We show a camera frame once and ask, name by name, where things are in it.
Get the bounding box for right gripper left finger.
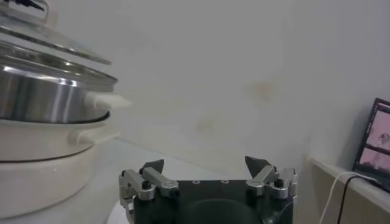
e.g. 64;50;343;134
118;158;179;215

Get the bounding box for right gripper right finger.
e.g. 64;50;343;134
245;155;299;201

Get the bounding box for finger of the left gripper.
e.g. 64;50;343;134
4;0;46;12

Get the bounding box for round glass pot lid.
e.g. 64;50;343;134
0;0;112;66

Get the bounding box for perforated steel steamer basket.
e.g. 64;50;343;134
0;41;132;124

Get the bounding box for round white plate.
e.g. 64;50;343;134
105;199;135;224

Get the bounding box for grey laptop with pink screen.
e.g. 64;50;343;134
352;97;390;193

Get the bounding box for cream electric cooking pot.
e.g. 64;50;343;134
0;111;121;220

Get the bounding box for white laptop cable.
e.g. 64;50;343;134
318;171;378;224

